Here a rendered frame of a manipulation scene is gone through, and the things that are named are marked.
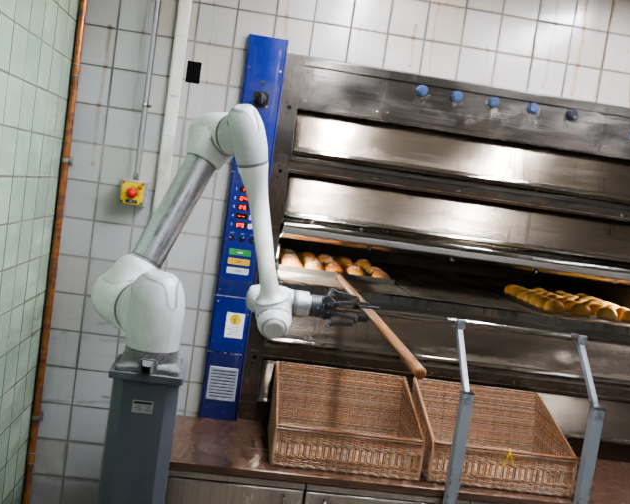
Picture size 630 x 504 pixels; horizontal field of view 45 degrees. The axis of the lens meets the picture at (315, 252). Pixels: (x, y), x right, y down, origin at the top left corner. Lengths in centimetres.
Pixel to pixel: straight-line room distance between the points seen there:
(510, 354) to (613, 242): 65
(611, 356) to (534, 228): 67
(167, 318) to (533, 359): 179
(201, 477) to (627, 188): 211
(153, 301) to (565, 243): 189
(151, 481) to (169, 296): 53
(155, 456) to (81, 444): 114
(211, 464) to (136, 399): 63
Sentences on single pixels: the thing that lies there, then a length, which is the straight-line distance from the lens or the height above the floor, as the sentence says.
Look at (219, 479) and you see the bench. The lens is 281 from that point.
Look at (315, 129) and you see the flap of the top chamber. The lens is 318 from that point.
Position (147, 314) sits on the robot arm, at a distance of 220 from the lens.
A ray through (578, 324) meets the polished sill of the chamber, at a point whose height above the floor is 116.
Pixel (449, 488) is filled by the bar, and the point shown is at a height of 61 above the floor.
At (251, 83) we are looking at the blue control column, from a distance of 314.
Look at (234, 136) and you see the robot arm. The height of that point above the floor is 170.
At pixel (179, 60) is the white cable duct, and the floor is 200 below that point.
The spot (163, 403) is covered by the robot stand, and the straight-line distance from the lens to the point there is 224.
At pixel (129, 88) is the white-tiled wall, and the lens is 320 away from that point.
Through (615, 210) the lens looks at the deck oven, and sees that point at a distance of 352.
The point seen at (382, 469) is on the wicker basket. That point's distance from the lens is 289.
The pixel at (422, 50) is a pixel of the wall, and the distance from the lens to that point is 327.
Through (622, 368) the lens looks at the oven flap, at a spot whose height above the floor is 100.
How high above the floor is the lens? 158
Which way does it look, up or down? 5 degrees down
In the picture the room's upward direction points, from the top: 8 degrees clockwise
